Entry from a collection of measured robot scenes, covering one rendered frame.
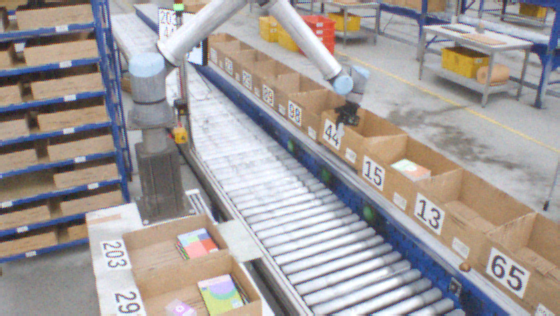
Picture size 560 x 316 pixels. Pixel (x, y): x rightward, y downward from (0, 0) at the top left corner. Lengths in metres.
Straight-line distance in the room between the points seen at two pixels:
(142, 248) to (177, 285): 0.32
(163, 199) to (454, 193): 1.32
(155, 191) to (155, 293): 0.55
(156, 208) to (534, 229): 1.62
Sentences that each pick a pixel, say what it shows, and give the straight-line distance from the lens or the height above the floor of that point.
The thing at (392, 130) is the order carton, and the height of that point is 1.02.
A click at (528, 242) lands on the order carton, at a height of 0.91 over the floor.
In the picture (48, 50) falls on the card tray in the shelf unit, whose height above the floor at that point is 1.41.
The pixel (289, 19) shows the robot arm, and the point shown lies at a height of 1.63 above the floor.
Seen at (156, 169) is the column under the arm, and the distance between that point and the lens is 2.10.
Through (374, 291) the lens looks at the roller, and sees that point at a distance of 1.81.
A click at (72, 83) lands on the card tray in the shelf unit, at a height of 1.20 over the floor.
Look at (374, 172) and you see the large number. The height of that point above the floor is 0.97.
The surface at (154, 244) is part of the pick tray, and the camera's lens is 2.05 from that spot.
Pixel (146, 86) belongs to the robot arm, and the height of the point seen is 1.39.
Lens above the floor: 1.97
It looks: 27 degrees down
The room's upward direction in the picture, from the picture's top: straight up
